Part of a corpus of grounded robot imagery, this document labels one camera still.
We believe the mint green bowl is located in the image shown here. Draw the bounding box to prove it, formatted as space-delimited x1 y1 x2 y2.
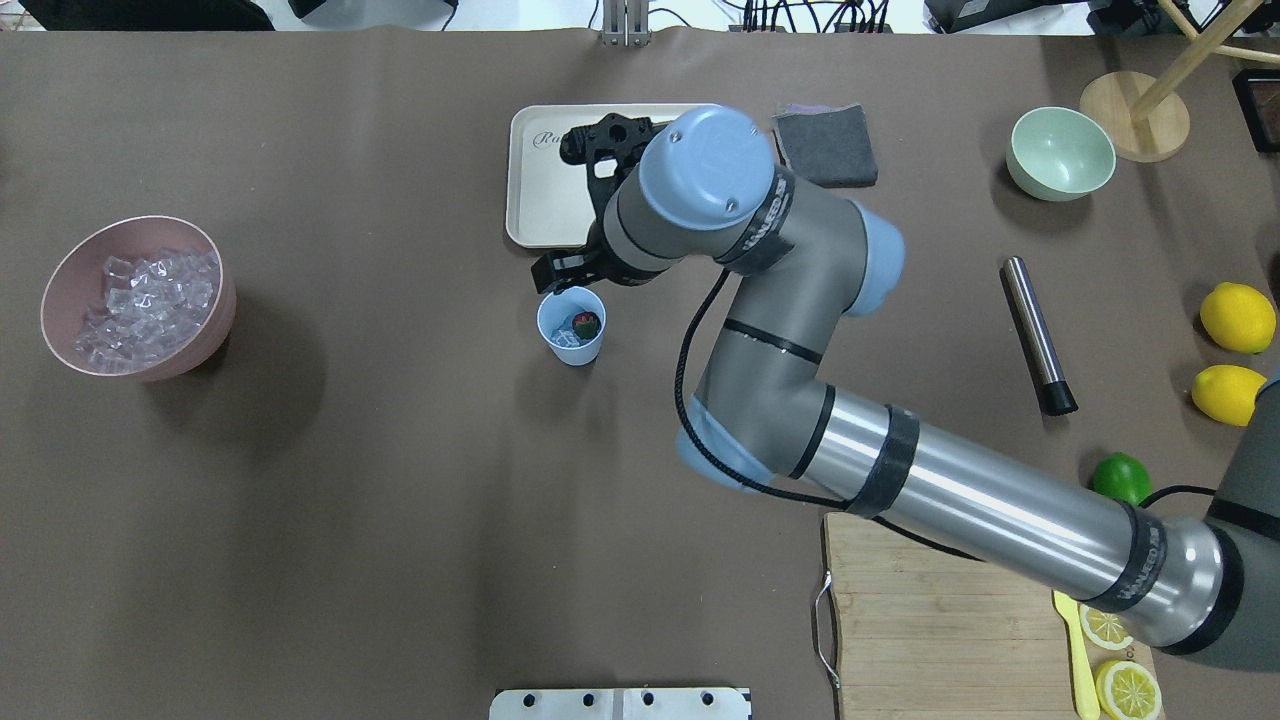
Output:
1005 106 1117 202

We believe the upper yellow lemon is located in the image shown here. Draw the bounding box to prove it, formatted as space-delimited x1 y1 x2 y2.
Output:
1199 282 1277 354

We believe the light blue plastic cup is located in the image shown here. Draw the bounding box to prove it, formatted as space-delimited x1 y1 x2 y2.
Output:
536 287 608 366

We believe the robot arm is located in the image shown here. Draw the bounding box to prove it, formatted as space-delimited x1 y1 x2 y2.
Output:
531 105 1279 673

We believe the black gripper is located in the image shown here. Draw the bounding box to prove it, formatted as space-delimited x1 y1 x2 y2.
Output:
530 113 671 295

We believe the green lime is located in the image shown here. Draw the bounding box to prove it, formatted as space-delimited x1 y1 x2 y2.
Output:
1089 452 1155 506

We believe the cream rabbit tray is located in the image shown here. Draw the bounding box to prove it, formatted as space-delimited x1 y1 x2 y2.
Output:
506 102 695 250

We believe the yellow lemon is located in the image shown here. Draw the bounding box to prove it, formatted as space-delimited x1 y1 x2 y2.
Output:
1199 282 1277 354
1190 364 1268 427

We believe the upper lemon slice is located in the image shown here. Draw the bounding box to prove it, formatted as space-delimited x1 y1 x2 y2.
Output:
1079 603 1134 652

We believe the aluminium frame post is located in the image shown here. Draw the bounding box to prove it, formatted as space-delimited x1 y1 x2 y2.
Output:
599 0 652 47

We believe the lower lemon slice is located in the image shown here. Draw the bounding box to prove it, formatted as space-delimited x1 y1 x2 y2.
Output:
1094 660 1164 719

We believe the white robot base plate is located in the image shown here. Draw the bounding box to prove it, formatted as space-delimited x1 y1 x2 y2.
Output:
488 687 754 719

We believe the pile of clear ice cubes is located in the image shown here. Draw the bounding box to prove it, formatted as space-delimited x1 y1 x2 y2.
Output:
73 249 221 375

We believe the wooden cutting board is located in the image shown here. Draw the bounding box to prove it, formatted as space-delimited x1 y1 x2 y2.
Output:
823 512 1165 720

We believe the lower yellow lemon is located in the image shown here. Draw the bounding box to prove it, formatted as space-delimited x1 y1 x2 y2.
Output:
1190 364 1268 427

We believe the lemon slice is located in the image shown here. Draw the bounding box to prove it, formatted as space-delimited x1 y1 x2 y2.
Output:
1094 660 1164 719
1079 603 1134 652

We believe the ice cube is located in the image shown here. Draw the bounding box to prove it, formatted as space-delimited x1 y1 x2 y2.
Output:
548 320 584 348

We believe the grey folded cloth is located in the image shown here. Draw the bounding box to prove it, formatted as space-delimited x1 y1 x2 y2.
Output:
772 102 879 188

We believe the wooden mug tree stand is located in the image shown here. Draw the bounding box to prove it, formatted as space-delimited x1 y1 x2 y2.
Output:
1079 1 1279 163

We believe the pink bowl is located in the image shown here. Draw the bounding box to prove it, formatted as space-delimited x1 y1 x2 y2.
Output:
41 215 237 382

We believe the red strawberry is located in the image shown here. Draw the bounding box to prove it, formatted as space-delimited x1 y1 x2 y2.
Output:
570 311 603 342

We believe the yellow plastic knife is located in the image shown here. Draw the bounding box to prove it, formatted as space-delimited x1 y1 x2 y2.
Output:
1052 591 1102 720

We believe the dark brown box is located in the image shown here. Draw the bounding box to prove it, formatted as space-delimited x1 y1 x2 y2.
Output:
1231 69 1279 154

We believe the steel muddler black tip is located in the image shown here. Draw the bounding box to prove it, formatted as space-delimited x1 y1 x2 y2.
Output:
1000 256 1079 416

